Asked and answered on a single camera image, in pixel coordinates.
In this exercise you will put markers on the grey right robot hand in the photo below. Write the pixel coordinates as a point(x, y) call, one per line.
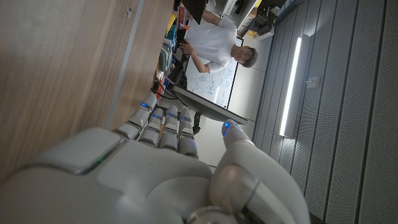
point(140, 180)

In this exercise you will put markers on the black computer monitor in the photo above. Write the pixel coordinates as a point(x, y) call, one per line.
point(211, 109)

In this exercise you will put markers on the grey tape strip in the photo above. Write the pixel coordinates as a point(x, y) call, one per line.
point(125, 62)

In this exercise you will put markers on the whiteboard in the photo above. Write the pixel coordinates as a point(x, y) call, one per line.
point(217, 87)

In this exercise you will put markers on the person in light t-shirt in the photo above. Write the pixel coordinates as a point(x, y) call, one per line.
point(214, 37)

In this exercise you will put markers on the long ceiling light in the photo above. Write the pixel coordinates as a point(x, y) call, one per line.
point(290, 87)

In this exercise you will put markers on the black keyboard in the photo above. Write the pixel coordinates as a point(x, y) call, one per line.
point(194, 9)

